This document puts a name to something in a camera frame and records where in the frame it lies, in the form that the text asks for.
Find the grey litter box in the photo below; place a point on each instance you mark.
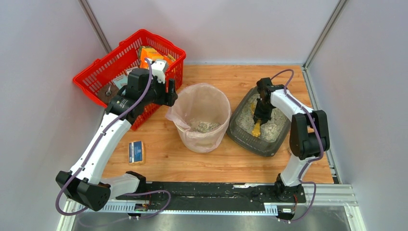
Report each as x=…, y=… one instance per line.
x=263, y=140

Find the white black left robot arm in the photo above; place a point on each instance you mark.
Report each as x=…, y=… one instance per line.
x=82, y=187

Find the yellow litter scoop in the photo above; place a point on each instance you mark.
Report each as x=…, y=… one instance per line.
x=257, y=121

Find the teal small box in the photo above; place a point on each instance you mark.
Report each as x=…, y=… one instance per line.
x=120, y=81

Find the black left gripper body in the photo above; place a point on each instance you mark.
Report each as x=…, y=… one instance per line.
x=170, y=92

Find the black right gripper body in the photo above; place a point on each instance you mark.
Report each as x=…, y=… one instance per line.
x=261, y=115

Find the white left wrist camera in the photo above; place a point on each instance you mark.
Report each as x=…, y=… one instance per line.
x=159, y=67

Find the blue yellow sponge pack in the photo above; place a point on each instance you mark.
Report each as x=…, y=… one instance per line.
x=136, y=153

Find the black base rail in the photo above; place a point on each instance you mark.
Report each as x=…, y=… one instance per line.
x=214, y=197

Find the orange sponge stack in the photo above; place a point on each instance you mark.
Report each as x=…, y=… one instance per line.
x=152, y=54

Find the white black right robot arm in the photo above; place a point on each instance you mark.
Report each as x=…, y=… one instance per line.
x=309, y=135

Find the red shopping basket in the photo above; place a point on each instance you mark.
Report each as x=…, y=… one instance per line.
x=96, y=80

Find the white bin with bag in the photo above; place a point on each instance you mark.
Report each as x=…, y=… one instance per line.
x=201, y=115

